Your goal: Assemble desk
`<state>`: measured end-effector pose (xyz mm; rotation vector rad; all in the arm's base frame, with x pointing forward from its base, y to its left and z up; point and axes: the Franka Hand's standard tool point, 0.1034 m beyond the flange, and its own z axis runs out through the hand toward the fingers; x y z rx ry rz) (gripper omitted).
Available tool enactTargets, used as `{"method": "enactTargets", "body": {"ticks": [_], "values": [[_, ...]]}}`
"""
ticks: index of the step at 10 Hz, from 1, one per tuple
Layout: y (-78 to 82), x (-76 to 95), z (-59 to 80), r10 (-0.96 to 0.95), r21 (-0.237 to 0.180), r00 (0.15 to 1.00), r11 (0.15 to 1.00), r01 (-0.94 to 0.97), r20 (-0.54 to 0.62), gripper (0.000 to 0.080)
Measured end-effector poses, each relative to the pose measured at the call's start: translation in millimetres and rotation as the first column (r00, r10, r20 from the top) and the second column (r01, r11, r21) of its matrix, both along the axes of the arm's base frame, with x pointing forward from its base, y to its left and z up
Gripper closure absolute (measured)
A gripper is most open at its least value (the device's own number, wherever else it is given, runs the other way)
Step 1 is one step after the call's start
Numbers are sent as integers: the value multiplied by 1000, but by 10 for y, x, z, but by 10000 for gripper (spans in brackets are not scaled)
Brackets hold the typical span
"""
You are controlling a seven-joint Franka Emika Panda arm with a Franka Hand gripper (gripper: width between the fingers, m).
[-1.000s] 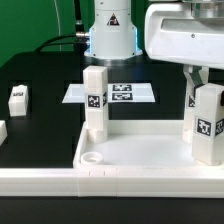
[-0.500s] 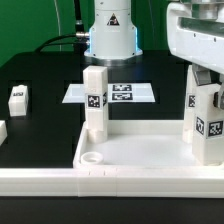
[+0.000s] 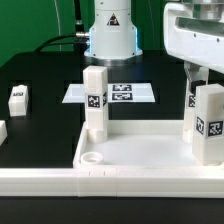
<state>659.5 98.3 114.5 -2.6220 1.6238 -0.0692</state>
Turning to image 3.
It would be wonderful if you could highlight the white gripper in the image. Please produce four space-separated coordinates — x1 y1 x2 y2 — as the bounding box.
163 1 224 95

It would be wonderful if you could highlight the white desk top tray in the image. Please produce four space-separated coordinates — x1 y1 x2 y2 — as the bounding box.
73 120 224 171

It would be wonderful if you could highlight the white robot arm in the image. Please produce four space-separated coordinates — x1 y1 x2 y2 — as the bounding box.
85 0 224 80

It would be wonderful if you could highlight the white front fence bar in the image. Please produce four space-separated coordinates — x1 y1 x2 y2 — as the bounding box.
0 167 224 198

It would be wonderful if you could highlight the white left fence block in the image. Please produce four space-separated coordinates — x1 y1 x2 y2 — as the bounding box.
0 120 7 146

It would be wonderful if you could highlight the white marker base plate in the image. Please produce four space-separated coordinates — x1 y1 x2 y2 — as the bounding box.
62 83 155 103

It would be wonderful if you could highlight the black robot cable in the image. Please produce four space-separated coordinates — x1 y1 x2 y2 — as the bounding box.
34 0 91 54

